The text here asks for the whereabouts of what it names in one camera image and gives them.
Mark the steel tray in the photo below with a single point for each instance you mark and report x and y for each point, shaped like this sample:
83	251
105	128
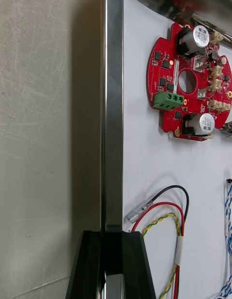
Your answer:
112	110

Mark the round red circuit board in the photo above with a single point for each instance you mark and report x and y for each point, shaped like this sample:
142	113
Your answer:
164	72

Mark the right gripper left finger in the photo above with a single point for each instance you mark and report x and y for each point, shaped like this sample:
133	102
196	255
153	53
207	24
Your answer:
84	267

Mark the white paper sheet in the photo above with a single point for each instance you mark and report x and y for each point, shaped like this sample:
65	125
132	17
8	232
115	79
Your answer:
157	159

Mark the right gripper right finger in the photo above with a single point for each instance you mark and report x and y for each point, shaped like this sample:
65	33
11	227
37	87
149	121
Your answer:
135	260

